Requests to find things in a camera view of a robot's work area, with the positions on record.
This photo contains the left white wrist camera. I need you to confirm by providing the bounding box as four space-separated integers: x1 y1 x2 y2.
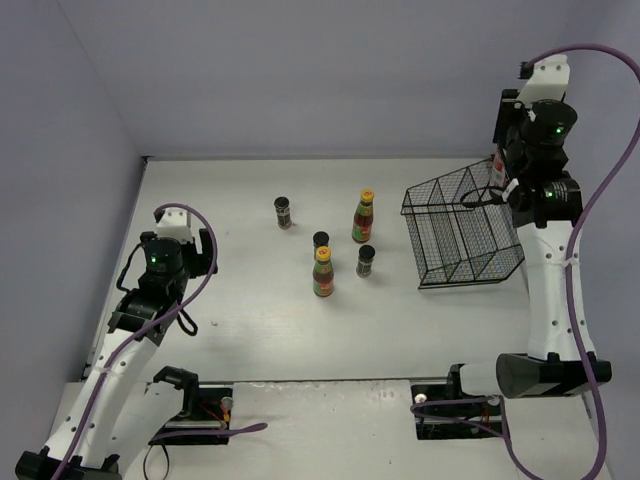
155 207 193 245

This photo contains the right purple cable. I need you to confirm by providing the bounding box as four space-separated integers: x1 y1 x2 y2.
409 43 640 480

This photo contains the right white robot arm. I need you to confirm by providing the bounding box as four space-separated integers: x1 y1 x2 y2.
442 89 612 412

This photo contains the purple cable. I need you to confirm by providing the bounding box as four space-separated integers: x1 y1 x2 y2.
49 202 269 480
409 43 640 480

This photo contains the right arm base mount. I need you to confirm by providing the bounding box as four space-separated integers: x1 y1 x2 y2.
411 383 503 441

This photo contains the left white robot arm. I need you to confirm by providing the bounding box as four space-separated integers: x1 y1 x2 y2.
15 226 217 479

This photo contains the sauce bottle yellow cap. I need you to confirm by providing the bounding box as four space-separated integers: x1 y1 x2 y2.
313 246 334 297
352 189 375 243

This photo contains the far spice jar black lid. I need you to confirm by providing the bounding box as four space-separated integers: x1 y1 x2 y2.
274 196 292 230

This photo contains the middle spice jar black lid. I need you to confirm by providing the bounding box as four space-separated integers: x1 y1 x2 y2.
312 231 329 253

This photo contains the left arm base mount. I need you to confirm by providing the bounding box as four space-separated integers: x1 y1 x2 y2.
149 366 233 446

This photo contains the right spice jar black lid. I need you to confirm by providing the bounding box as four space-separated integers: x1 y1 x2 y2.
356 245 376 278

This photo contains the tall clear red-label bottle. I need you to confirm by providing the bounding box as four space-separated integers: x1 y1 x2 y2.
491 148 508 188

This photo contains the spice jar black lid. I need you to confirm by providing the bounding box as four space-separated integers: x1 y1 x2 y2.
356 245 376 278
312 231 329 253
274 196 292 230

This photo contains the black wire basket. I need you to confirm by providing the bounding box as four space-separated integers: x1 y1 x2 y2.
401 157 524 289

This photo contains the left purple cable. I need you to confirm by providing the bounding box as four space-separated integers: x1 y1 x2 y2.
49 202 269 480

